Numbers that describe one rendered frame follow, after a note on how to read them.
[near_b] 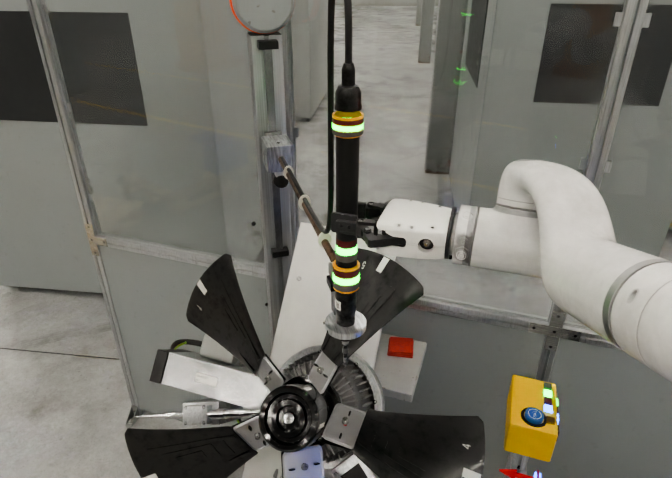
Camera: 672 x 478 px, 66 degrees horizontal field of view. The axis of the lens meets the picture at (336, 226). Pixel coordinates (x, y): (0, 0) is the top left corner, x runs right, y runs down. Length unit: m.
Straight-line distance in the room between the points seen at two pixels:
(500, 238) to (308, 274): 0.70
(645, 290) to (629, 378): 1.35
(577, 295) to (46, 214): 3.22
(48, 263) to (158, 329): 1.52
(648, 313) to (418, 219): 0.35
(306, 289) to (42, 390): 2.08
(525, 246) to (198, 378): 0.83
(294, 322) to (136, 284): 1.05
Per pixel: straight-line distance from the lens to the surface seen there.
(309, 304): 1.30
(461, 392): 1.91
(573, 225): 0.61
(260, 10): 1.36
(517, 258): 0.72
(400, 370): 1.64
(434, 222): 0.72
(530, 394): 1.35
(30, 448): 2.89
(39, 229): 3.60
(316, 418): 1.00
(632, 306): 0.49
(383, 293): 1.00
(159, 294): 2.19
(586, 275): 0.54
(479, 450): 1.07
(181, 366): 1.30
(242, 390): 1.23
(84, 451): 2.77
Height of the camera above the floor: 1.99
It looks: 28 degrees down
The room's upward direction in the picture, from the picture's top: straight up
